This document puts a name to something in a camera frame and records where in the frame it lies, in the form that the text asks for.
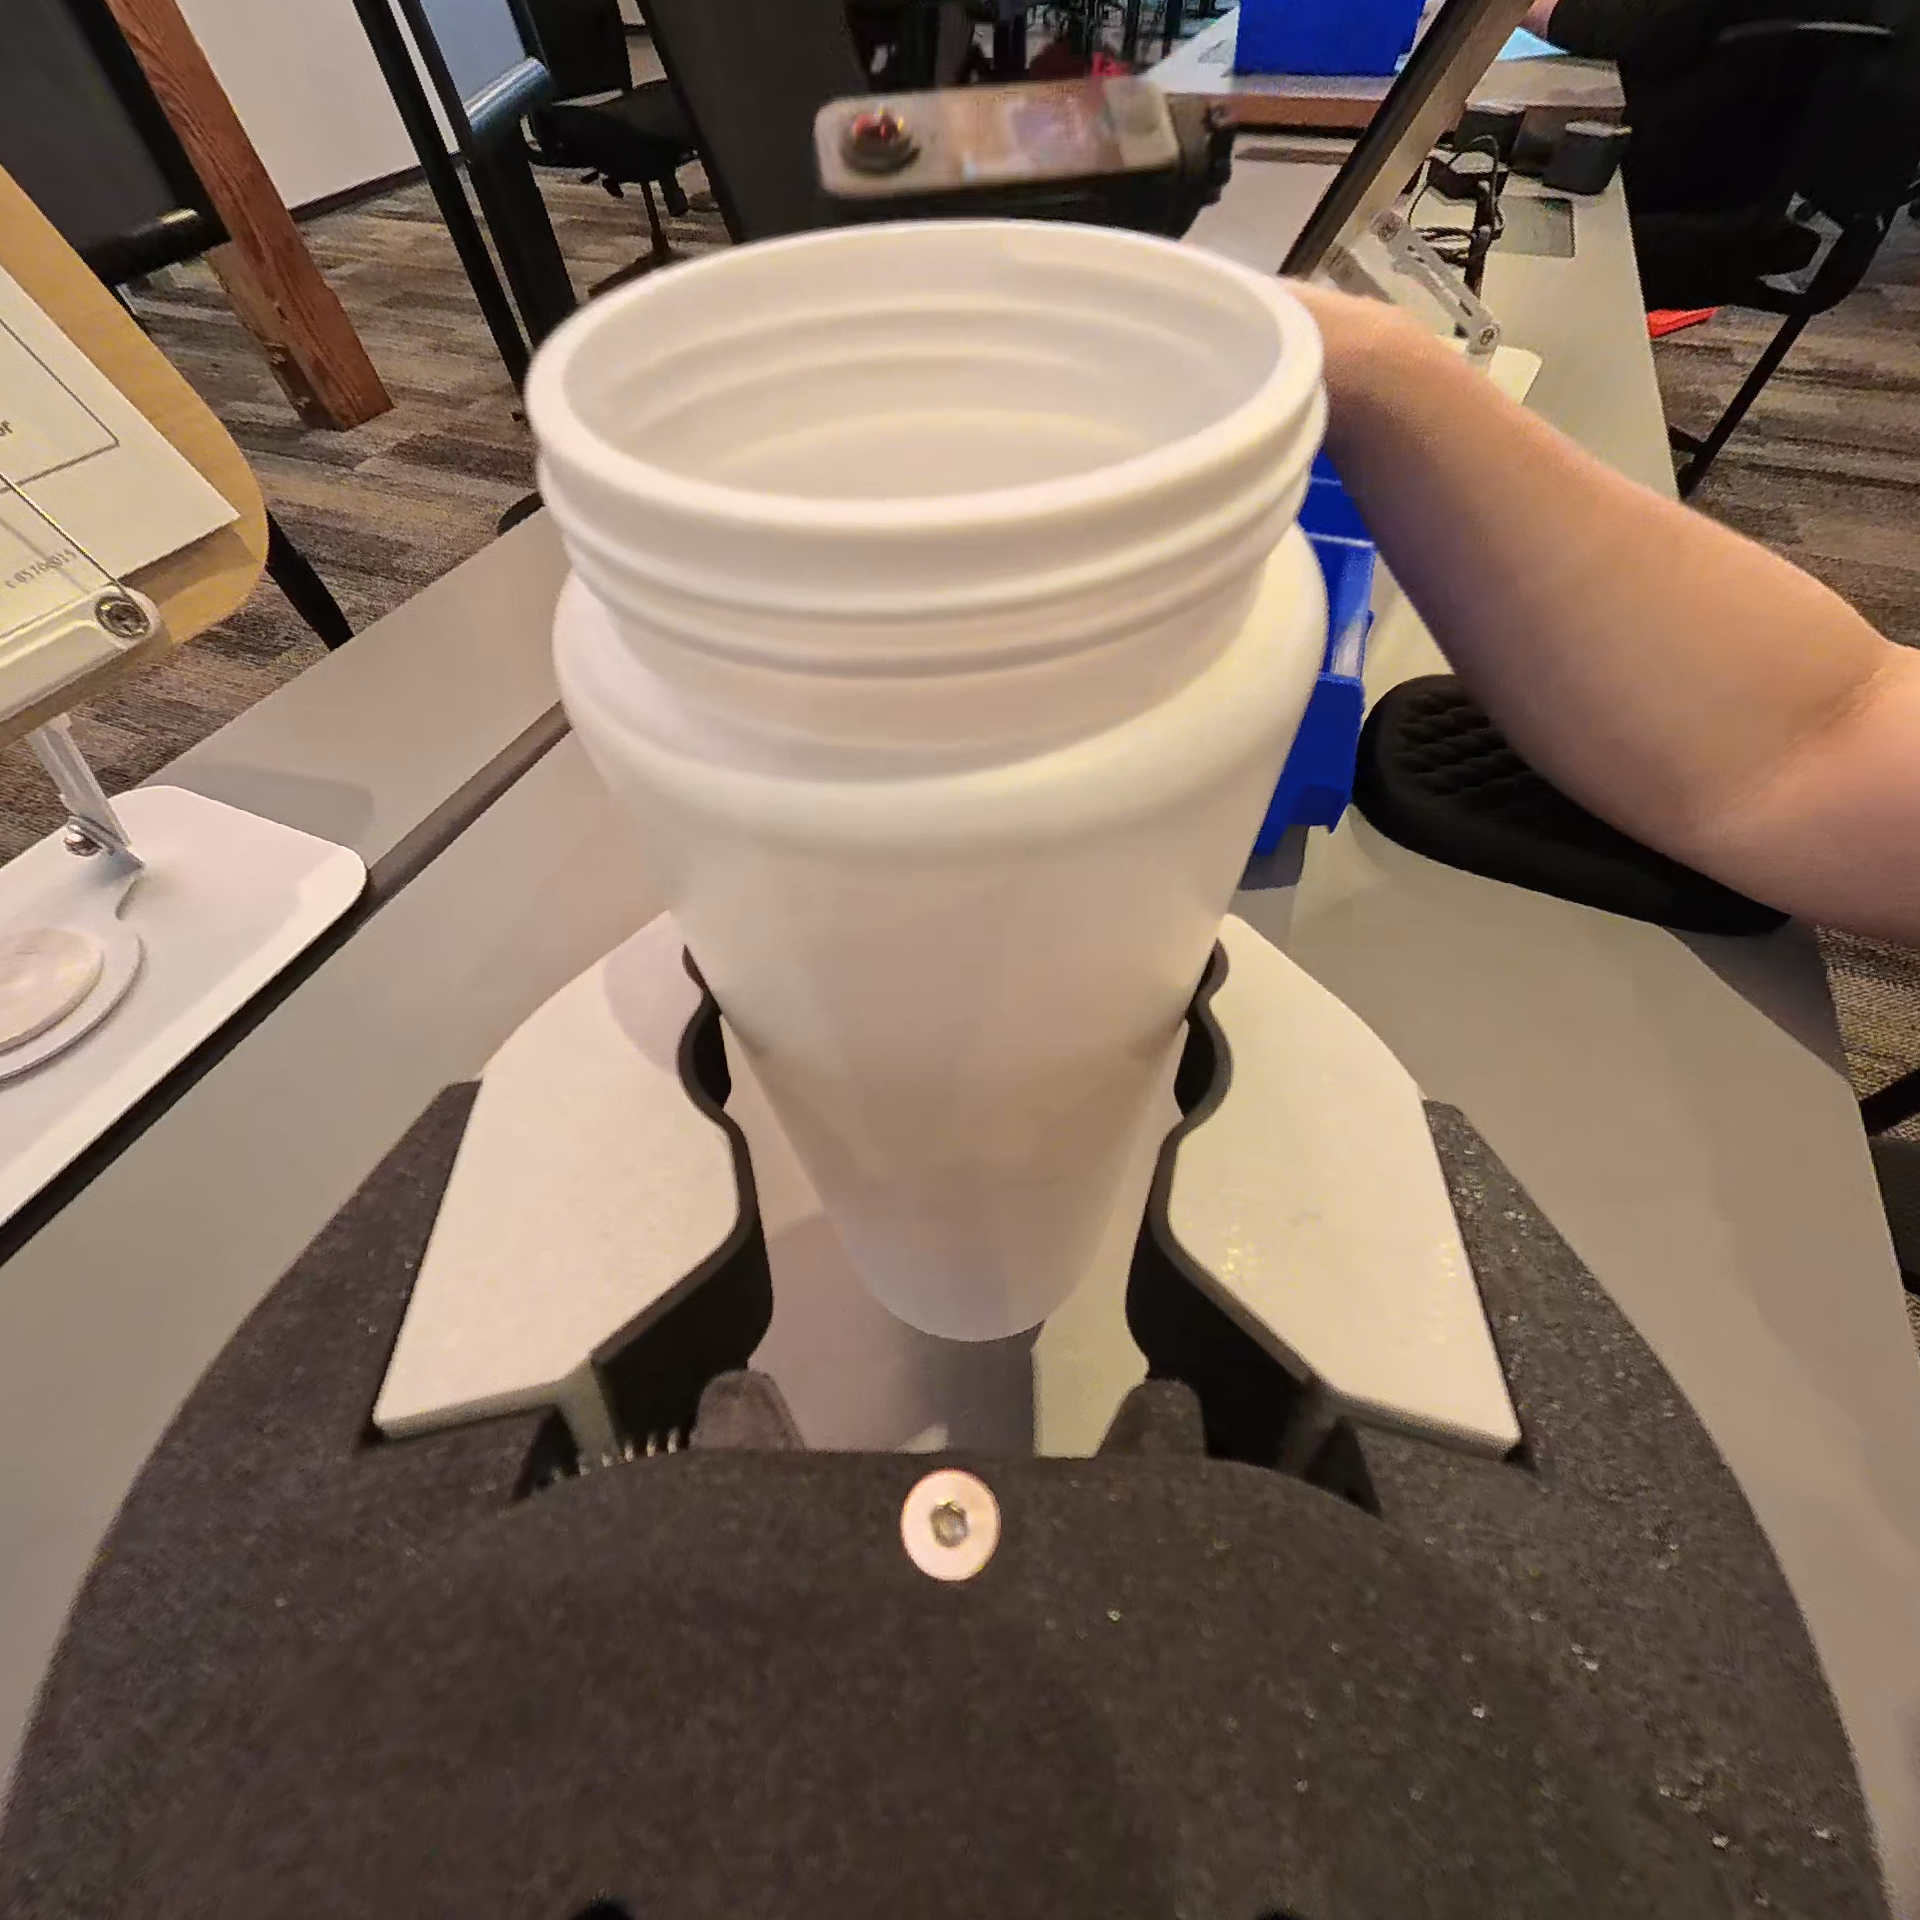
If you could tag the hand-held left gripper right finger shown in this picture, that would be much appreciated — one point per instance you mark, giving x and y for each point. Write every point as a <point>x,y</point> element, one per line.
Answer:
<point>1336,1214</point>

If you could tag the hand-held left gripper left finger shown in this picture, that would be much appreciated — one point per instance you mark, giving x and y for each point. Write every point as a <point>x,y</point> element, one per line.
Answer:
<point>569,1202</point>

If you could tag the blue plastic bin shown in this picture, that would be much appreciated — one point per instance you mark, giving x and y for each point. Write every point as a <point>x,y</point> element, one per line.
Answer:
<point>1319,38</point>
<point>1306,780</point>

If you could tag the white plastic bottle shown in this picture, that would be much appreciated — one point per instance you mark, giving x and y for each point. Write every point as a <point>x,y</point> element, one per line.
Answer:
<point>930,902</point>

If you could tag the person's right forearm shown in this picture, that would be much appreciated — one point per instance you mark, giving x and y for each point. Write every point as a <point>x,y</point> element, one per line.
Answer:
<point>1620,646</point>

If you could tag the white stand base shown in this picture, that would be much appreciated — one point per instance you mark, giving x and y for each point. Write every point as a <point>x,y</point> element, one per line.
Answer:
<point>225,902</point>

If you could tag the printed instruction sheet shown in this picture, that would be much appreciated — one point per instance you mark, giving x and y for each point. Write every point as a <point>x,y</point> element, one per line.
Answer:
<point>76,494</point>

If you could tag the black chair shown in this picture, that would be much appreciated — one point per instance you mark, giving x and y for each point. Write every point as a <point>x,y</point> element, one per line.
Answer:
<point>1770,278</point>

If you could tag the dark office chair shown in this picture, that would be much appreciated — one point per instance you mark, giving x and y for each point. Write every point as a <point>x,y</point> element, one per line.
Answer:
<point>616,129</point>

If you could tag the document stand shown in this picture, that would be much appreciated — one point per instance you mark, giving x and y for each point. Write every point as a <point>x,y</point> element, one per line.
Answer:
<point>1394,135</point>

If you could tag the small black box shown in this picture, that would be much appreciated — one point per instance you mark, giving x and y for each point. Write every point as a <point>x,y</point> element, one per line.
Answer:
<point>1594,155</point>

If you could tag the black metal table frame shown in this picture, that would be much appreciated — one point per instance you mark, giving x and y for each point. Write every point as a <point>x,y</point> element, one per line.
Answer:
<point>447,211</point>

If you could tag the wooden post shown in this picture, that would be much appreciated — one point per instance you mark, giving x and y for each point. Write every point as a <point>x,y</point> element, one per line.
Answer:
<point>247,226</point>

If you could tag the black smartphone on mount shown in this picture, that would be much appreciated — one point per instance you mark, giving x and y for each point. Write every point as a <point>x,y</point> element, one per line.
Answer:
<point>1019,135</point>

